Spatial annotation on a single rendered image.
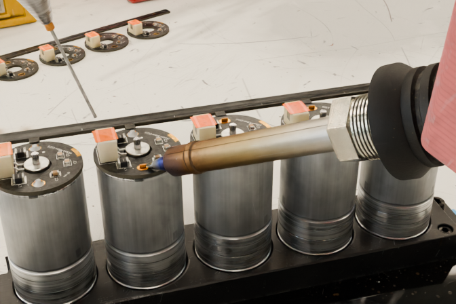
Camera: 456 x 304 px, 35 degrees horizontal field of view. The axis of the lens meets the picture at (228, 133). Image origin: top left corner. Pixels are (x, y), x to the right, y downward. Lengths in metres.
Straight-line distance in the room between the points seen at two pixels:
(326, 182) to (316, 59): 0.19
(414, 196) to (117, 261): 0.09
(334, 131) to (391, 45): 0.27
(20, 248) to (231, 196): 0.06
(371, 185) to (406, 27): 0.23
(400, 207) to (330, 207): 0.03
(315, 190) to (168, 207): 0.04
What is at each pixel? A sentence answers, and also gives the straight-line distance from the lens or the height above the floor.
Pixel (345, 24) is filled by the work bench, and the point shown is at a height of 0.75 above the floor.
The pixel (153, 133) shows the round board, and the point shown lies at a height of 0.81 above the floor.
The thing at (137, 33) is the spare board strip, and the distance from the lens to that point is 0.43.
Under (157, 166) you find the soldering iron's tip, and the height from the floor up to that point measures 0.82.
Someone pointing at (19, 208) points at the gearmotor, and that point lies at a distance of 0.20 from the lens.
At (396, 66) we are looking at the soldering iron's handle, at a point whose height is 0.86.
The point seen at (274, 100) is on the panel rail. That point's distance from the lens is 0.23.
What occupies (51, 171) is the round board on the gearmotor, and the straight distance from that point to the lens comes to 0.20.
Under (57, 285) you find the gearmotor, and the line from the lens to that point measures 0.22.
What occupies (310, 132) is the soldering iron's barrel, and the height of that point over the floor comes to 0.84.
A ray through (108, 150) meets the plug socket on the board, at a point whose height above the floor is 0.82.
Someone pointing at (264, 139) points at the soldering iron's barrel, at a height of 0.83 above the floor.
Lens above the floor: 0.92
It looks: 31 degrees down
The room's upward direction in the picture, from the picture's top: straight up
